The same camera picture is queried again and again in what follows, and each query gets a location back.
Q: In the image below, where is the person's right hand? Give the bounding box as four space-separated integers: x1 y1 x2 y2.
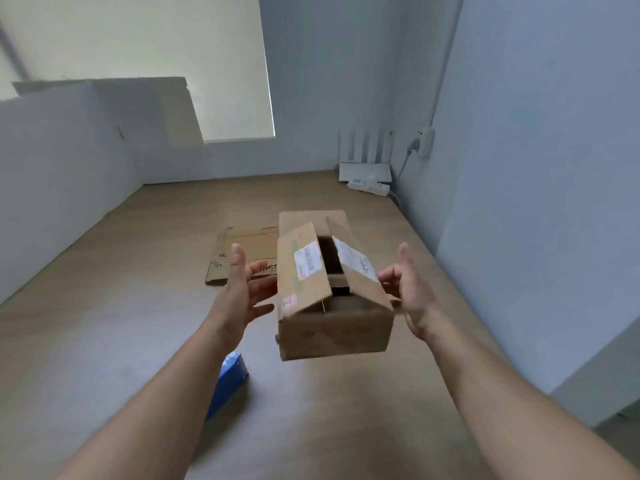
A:
377 242 442 343

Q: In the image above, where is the person's left hand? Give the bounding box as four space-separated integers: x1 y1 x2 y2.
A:
207 243 279 353

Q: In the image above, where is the peeled-surface cardboard box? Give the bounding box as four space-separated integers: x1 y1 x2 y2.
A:
203 226 280 287

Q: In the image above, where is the blue tape dispenser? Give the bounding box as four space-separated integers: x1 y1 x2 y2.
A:
205 352 250 421

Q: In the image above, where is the large torn cardboard box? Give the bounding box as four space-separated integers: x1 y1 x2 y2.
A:
275 209 403 362

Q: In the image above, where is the person's left forearm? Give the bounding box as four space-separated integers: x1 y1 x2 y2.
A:
55 319 246 480

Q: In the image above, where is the person's right forearm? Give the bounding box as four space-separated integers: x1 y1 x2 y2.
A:
422 310 640 480

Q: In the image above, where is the white power strip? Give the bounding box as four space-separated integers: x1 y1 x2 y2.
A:
347 177 391 197

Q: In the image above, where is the white router with antennas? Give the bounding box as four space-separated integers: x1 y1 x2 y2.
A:
337 128 396 184

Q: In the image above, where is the white foam partition board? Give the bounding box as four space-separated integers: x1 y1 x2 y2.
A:
0 82 143 305

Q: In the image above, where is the bright window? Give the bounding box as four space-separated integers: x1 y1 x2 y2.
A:
0 0 277 143

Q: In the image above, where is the grey power cable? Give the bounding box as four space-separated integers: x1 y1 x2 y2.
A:
389 139 423 205

